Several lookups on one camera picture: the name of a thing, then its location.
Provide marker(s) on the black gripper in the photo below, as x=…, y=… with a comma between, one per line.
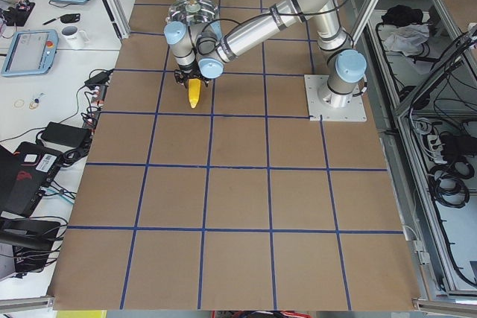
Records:
x=181, y=75

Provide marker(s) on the glass pot lid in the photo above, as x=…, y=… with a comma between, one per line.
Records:
x=192, y=12

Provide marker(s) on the yellow corn cob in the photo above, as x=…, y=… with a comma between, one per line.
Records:
x=194, y=88

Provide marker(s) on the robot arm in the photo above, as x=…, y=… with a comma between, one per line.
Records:
x=201, y=50

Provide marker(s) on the white mug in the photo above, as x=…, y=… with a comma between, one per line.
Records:
x=76, y=38

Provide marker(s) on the blue teach pendant near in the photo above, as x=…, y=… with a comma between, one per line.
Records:
x=30, y=53

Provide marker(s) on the black power brick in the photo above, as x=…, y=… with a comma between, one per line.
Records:
x=65, y=135

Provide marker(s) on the white crumpled cloth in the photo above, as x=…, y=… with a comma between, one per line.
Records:
x=412, y=41

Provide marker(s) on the black laptop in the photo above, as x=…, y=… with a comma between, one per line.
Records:
x=24, y=175

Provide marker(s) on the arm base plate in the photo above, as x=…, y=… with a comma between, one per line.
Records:
x=325, y=105

